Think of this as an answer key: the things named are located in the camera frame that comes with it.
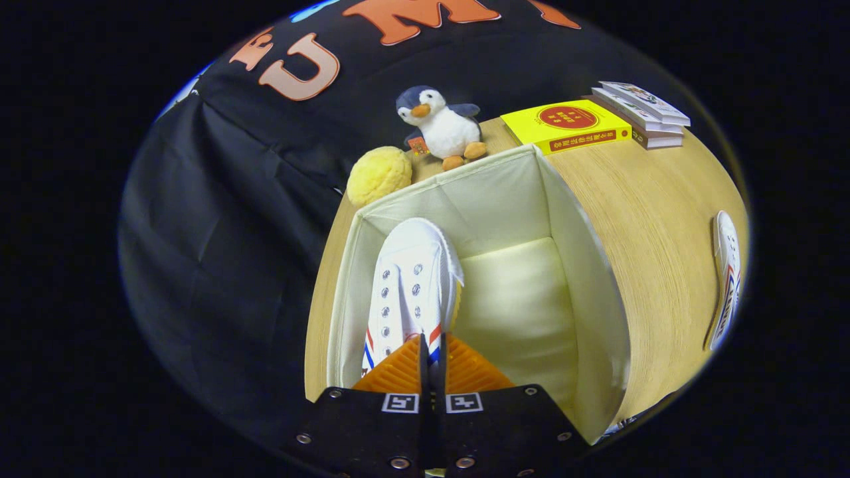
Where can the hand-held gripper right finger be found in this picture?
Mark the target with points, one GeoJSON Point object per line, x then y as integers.
{"type": "Point", "coordinates": [441, 372]}

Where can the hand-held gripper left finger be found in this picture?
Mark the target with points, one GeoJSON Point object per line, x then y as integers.
{"type": "Point", "coordinates": [423, 372]}

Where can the white canvas shoe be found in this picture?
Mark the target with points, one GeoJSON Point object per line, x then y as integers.
{"type": "Point", "coordinates": [727, 265]}
{"type": "Point", "coordinates": [412, 279]}

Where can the beige fabric storage box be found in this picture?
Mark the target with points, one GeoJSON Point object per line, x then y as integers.
{"type": "Point", "coordinates": [524, 299]}

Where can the yellow plush ball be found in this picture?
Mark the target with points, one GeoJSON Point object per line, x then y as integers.
{"type": "Point", "coordinates": [378, 176]}

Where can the black backdrop cloth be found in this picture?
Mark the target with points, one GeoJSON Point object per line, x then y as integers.
{"type": "Point", "coordinates": [232, 252]}

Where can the penguin plush toy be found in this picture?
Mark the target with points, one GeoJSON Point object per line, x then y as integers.
{"type": "Point", "coordinates": [448, 129]}

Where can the yellow book with red circle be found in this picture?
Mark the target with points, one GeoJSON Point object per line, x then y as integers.
{"type": "Point", "coordinates": [564, 123]}

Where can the brown cover book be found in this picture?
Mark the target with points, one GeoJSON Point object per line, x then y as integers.
{"type": "Point", "coordinates": [657, 141]}

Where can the white cover book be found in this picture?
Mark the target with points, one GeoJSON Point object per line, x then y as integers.
{"type": "Point", "coordinates": [637, 114]}

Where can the illustrated bird cover book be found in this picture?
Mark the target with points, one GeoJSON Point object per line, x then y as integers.
{"type": "Point", "coordinates": [644, 99]}

